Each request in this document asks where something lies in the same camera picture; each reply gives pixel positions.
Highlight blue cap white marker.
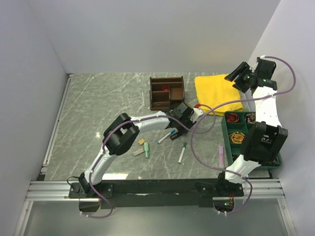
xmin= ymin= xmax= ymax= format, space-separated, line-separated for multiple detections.
xmin=157 ymin=129 xmax=175 ymax=145

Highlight black purple highlighter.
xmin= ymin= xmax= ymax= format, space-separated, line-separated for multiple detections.
xmin=170 ymin=131 xmax=182 ymax=140

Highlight green cap white marker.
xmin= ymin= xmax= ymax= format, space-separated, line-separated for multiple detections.
xmin=178 ymin=143 xmax=187 ymax=164

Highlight pink eraser stick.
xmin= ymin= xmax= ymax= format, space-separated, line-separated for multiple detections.
xmin=219 ymin=146 xmax=224 ymax=169

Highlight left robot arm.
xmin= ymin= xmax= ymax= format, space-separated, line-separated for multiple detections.
xmin=79 ymin=102 xmax=203 ymax=198

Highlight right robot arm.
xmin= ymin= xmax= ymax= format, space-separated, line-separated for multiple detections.
xmin=216 ymin=56 xmax=288 ymax=196

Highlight brown wooden desk organizer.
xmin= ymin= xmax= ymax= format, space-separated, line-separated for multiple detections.
xmin=149 ymin=76 xmax=185 ymax=111

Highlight yellow folded cloth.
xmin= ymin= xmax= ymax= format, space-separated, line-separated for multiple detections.
xmin=194 ymin=74 xmax=241 ymax=112

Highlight dark binder clips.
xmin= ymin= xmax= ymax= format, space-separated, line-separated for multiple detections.
xmin=245 ymin=113 xmax=256 ymax=124

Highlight orange rubber bands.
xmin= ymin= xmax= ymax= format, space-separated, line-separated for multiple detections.
xmin=225 ymin=113 xmax=240 ymax=123

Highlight green compartment tray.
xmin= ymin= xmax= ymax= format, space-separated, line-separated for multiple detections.
xmin=221 ymin=111 xmax=288 ymax=171

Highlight tan square eraser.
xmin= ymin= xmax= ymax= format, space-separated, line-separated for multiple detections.
xmin=138 ymin=139 xmax=145 ymax=145

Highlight yellow rubber bands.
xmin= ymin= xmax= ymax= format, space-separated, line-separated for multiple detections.
xmin=228 ymin=132 xmax=246 ymax=144

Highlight beige rectangular eraser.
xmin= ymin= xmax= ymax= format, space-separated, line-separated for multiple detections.
xmin=133 ymin=148 xmax=144 ymax=156

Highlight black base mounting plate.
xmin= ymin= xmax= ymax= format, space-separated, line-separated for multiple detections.
xmin=68 ymin=178 xmax=244 ymax=209

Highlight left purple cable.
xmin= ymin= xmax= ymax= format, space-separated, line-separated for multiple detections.
xmin=79 ymin=103 xmax=217 ymax=219

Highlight purple cable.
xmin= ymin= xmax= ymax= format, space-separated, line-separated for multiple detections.
xmin=79 ymin=103 xmax=217 ymax=219
xmin=190 ymin=56 xmax=296 ymax=214

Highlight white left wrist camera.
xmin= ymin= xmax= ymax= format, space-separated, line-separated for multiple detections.
xmin=191 ymin=104 xmax=204 ymax=122

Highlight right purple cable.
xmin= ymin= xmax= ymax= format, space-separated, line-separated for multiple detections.
xmin=190 ymin=56 xmax=296 ymax=214

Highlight white aluminium table rail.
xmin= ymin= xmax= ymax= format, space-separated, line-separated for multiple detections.
xmin=40 ymin=73 xmax=74 ymax=175

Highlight front aluminium frame rail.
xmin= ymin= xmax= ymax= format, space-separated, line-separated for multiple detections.
xmin=25 ymin=179 xmax=285 ymax=202

